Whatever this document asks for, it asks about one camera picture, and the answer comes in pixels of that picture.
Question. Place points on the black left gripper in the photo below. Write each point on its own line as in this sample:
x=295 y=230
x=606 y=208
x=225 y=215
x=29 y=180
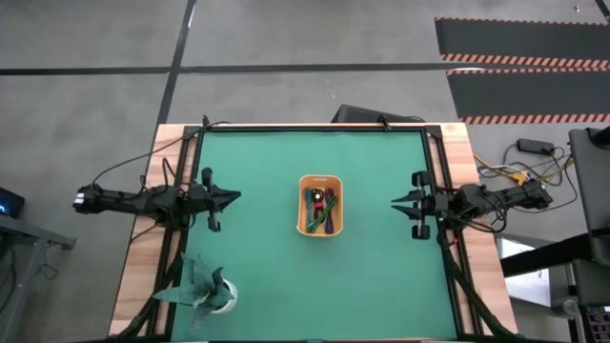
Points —
x=202 y=200

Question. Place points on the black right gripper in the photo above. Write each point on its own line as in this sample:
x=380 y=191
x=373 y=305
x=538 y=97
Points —
x=438 y=205

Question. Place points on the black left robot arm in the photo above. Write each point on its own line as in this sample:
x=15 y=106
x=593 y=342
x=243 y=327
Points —
x=124 y=202

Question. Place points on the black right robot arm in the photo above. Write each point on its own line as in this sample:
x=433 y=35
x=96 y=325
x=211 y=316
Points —
x=519 y=197

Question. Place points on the artificial teal leafy plant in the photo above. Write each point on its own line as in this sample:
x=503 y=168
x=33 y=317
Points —
x=200 y=286

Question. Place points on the orange plastic bin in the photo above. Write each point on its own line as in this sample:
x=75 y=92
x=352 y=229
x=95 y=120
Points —
x=320 y=182

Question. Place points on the white plant pot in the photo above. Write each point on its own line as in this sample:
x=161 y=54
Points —
x=231 y=297

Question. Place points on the green table mat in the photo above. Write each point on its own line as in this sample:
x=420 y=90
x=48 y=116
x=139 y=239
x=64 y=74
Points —
x=372 y=295

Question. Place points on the black flat box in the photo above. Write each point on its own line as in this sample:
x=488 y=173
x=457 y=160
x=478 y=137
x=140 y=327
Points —
x=357 y=114

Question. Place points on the black power adapter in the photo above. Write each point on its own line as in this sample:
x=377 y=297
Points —
x=536 y=146

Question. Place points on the black hazard-striped floor mat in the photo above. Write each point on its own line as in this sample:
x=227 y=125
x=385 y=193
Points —
x=519 y=38
x=529 y=95

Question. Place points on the grey metal desk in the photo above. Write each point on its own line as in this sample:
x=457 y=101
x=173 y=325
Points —
x=28 y=238

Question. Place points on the black device with blue light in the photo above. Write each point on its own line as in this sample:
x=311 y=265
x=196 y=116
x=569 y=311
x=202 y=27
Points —
x=10 y=202

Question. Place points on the control pad with buttons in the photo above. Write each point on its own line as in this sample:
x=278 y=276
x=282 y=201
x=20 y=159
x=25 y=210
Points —
x=599 y=326

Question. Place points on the black aluminium table frame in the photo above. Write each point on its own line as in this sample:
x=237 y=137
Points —
x=310 y=128

